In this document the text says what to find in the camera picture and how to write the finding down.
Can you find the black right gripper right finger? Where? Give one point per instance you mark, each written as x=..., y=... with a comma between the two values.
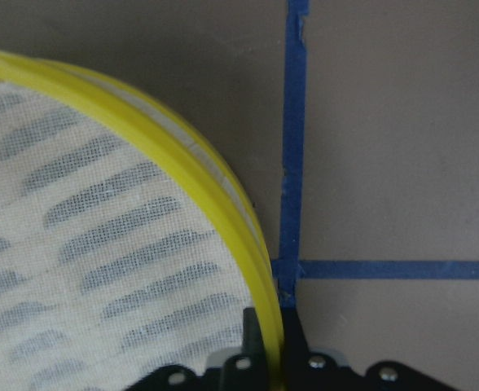
x=295, y=346

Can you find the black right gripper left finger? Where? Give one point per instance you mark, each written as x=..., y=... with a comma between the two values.
x=252, y=342

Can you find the yellow rimmed bamboo steamer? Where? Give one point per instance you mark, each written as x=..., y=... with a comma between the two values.
x=126, y=242

